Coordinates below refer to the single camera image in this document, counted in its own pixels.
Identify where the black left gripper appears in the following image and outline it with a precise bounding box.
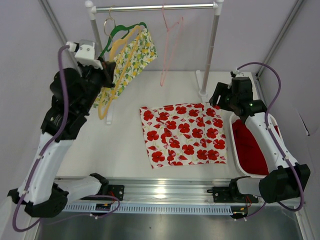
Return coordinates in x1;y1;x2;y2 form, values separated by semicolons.
77;56;116;114

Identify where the yellow clothes hanger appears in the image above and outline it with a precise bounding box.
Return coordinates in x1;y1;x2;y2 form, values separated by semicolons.
97;24;144;120

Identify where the lemon print skirt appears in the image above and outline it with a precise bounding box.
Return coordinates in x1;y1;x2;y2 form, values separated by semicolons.
92;27;159;109

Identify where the green clothes hanger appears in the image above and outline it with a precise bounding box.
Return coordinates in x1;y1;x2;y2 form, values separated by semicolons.
97;7;148;61

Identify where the red poppy print skirt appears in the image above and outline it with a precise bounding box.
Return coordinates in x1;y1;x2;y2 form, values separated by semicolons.
139;102;228;169

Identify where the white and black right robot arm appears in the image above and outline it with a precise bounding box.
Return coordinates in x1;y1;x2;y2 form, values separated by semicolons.
209;77;311;204

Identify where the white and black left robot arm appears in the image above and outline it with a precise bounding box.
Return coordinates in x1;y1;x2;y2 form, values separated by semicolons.
8;61;116;218

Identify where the pink clothes hanger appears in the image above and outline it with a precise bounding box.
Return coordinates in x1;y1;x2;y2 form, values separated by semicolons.
160;4;184;87

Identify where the white plastic laundry basket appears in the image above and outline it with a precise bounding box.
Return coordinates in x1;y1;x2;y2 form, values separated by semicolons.
229;114;269;179

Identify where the red garment in basket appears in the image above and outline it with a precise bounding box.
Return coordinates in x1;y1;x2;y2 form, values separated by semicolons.
232;119;269;176

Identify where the white and silver clothes rack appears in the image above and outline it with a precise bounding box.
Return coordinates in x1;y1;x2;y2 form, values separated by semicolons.
85;0;224;125

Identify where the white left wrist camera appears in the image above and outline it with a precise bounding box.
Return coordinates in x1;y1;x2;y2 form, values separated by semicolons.
66;39;103;70

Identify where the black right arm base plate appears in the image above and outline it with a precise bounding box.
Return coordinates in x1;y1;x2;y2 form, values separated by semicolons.
206;186;259;204

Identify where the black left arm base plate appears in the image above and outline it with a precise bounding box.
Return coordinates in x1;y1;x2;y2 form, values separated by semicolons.
98;184;125;201

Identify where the aluminium mounting rail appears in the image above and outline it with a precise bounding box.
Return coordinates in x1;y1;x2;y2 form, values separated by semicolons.
33;177;306;207

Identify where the slotted grey cable duct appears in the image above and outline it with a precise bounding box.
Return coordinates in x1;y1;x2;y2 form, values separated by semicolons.
64;202;233;216

